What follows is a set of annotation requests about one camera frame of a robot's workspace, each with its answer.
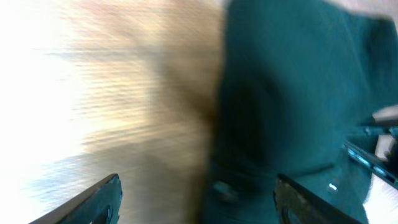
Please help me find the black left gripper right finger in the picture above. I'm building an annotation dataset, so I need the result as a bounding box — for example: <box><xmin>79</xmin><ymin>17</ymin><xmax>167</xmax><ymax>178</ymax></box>
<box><xmin>274</xmin><ymin>174</ymin><xmax>360</xmax><ymax>224</ymax></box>

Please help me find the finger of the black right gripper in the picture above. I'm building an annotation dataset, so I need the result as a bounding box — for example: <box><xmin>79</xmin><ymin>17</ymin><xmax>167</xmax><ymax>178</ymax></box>
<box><xmin>344</xmin><ymin>105</ymin><xmax>397</xmax><ymax>189</ymax></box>

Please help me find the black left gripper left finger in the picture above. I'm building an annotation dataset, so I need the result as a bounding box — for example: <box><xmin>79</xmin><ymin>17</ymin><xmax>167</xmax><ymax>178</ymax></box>
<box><xmin>30</xmin><ymin>174</ymin><xmax>123</xmax><ymax>224</ymax></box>

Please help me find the black t-shirt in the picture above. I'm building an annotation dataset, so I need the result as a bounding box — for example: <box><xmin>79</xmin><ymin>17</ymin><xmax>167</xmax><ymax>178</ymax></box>
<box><xmin>200</xmin><ymin>0</ymin><xmax>397</xmax><ymax>224</ymax></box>

